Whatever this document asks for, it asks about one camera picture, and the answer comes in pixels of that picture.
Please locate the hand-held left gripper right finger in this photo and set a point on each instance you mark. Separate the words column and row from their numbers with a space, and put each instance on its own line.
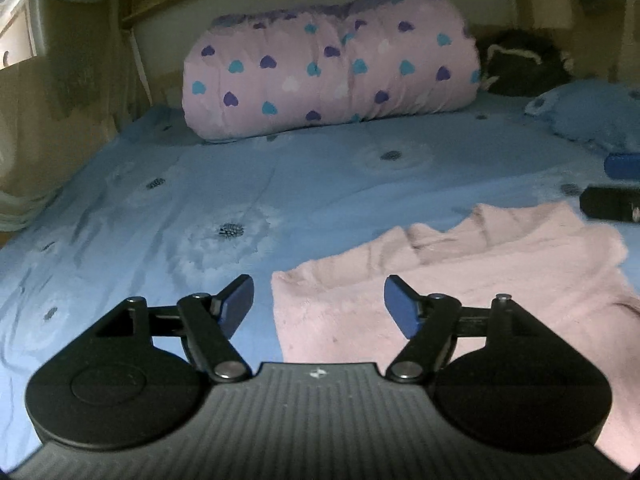
column 401, row 305

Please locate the blue floral bed sheet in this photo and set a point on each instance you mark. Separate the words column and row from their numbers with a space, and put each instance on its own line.
column 200, row 185

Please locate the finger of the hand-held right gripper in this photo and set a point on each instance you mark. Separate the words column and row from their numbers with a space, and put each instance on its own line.
column 610, row 203
column 624, row 166

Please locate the pink knitted cardigan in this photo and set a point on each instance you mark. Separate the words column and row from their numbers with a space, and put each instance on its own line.
column 500, row 270

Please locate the pink heart-print rolled quilt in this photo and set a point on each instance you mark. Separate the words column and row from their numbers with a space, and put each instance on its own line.
column 330, row 75

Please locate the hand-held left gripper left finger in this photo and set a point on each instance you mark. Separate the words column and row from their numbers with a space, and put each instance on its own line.
column 236, row 305

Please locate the blue pillow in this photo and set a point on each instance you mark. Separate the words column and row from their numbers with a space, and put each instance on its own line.
column 590, row 112

